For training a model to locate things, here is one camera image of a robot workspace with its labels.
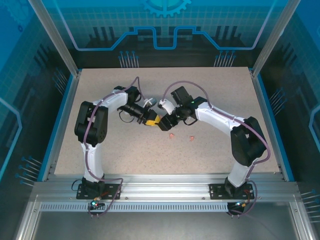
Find blue table edge strip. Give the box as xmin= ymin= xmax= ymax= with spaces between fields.
xmin=256 ymin=73 xmax=296 ymax=183
xmin=36 ymin=73 xmax=76 ymax=183

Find small LED connector board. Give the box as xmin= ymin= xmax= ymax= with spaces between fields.
xmin=87 ymin=198 xmax=106 ymax=211
xmin=227 ymin=199 xmax=251 ymax=212

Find grey sheet metal panel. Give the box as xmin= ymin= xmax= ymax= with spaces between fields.
xmin=32 ymin=211 xmax=300 ymax=240

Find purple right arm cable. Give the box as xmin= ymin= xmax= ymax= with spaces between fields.
xmin=161 ymin=80 xmax=272 ymax=218

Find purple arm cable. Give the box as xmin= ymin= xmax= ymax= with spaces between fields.
xmin=161 ymin=80 xmax=272 ymax=218
xmin=83 ymin=76 xmax=151 ymax=219

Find wide aluminium frame beam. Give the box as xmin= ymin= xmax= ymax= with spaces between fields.
xmin=32 ymin=173 xmax=301 ymax=201

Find aluminium table edge rail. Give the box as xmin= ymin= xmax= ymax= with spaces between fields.
xmin=249 ymin=69 xmax=288 ymax=182
xmin=41 ymin=71 xmax=83 ymax=182

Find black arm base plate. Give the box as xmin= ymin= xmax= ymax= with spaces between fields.
xmin=209 ymin=183 xmax=254 ymax=201
xmin=76 ymin=183 xmax=123 ymax=201

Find slotted grey cable duct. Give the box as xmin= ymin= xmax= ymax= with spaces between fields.
xmin=39 ymin=201 xmax=232 ymax=213

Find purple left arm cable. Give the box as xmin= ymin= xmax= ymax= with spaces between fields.
xmin=83 ymin=76 xmax=151 ymax=219

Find aluminium frame post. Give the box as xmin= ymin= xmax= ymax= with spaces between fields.
xmin=26 ymin=0 xmax=83 ymax=78
xmin=249 ymin=0 xmax=303 ymax=78

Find aluminium frame rail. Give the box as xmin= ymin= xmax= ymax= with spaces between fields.
xmin=288 ymin=198 xmax=316 ymax=240
xmin=13 ymin=194 xmax=42 ymax=240

